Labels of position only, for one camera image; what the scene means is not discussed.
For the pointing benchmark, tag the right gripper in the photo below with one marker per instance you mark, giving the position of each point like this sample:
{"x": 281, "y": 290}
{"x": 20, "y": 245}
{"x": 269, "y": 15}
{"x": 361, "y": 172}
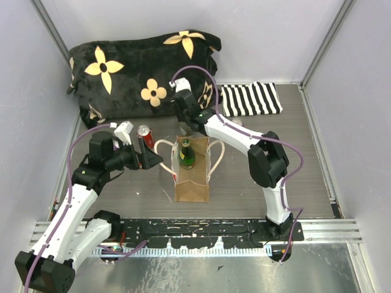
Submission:
{"x": 179, "y": 116}

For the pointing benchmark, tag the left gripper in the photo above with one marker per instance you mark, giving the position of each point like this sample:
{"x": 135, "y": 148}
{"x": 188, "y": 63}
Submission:
{"x": 147, "y": 159}

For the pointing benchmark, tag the green glass bottle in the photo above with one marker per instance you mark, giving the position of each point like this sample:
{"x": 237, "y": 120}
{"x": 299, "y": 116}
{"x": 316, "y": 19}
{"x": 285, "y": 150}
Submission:
{"x": 187, "y": 155}

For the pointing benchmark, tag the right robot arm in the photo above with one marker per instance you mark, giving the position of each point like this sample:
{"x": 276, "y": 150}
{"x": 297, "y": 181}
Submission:
{"x": 267, "y": 158}

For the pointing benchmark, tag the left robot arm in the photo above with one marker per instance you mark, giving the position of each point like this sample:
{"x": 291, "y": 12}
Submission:
{"x": 52, "y": 263}

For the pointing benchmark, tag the red cola can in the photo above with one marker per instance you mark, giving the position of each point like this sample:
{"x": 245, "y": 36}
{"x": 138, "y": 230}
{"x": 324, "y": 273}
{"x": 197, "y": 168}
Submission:
{"x": 145, "y": 132}

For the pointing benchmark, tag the clear glass bottle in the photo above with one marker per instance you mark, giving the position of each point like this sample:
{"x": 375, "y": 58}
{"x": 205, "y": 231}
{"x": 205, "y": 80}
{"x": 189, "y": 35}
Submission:
{"x": 185, "y": 130}

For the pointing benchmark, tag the purple soda can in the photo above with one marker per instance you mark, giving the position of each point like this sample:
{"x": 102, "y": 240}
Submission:
{"x": 237, "y": 121}

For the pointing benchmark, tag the black floral plush blanket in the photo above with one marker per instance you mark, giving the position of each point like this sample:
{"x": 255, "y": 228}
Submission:
{"x": 130, "y": 78}

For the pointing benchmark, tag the black white striped cloth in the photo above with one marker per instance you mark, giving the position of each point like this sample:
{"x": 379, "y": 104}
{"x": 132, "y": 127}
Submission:
{"x": 256, "y": 98}

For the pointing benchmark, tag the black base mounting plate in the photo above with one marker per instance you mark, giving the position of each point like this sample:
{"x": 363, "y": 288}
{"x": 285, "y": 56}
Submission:
{"x": 200, "y": 233}

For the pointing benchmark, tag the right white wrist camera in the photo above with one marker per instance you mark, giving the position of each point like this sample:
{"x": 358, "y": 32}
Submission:
{"x": 180, "y": 84}

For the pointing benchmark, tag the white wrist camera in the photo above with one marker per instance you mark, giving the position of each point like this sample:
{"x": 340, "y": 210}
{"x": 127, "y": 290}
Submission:
{"x": 180, "y": 84}
{"x": 122, "y": 131}

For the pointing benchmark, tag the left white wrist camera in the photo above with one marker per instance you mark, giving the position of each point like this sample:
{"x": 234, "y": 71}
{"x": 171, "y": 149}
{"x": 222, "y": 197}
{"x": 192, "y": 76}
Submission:
{"x": 122, "y": 131}

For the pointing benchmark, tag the aluminium rail frame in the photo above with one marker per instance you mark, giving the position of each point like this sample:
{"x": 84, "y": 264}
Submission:
{"x": 316, "y": 231}

